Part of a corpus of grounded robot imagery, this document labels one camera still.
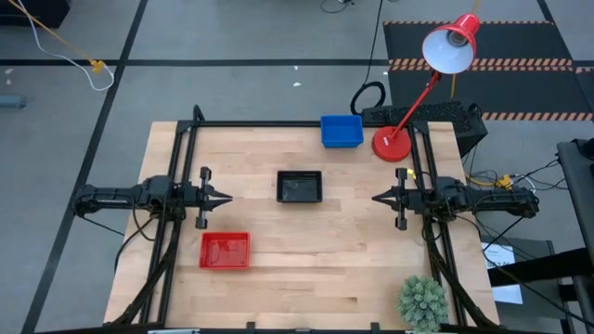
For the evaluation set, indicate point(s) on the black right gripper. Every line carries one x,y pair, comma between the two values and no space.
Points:
401,218

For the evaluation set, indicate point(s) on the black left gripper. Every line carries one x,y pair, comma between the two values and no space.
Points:
204,218

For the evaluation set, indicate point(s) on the red plastic basket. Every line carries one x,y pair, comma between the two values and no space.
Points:
225,250

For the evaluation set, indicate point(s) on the black plastic basket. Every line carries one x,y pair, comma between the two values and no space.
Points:
299,186

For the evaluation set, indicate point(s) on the blue plastic basket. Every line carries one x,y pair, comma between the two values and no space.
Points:
342,130

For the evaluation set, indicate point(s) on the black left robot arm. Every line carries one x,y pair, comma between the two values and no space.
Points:
116,197

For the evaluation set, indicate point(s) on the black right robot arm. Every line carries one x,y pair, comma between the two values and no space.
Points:
487,199

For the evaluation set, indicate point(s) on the black perforated computer case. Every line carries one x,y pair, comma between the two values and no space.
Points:
445,113

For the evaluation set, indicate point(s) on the green artificial plant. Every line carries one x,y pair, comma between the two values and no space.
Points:
422,301

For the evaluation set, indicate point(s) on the white paper sheet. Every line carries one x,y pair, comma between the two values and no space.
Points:
508,294

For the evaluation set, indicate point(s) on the hazard striped floor mat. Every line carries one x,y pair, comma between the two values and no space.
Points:
510,88

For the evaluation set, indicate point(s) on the red desk lamp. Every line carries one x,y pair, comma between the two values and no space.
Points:
450,46

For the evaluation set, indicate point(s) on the black metal beam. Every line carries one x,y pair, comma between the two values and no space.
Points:
547,266

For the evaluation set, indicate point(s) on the black cabinet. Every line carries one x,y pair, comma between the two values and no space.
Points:
580,185

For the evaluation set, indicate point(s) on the grey floor object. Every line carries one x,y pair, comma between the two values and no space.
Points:
11,101

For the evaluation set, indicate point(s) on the black floor box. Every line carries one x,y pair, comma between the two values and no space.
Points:
32,11

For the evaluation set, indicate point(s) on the black aluminium table frame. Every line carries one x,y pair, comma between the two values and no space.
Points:
255,124

